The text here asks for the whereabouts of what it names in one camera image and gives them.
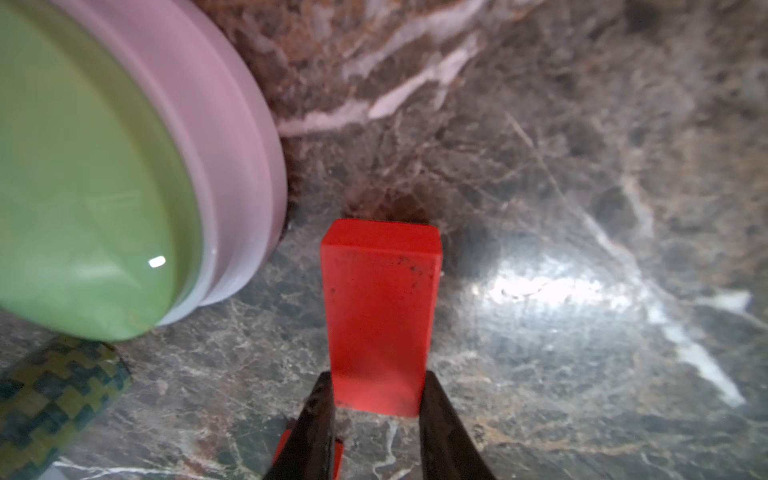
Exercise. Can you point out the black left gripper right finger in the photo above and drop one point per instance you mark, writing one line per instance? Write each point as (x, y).
(447, 451)

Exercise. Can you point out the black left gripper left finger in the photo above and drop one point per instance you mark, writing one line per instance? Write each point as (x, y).
(319, 408)

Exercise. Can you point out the red block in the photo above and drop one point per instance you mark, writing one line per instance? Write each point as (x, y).
(301, 454)
(380, 285)

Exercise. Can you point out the carbon fibre patterned pad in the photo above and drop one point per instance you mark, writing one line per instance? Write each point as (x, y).
(49, 397)

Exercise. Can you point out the green dome push button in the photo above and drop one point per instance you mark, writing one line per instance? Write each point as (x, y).
(142, 175)

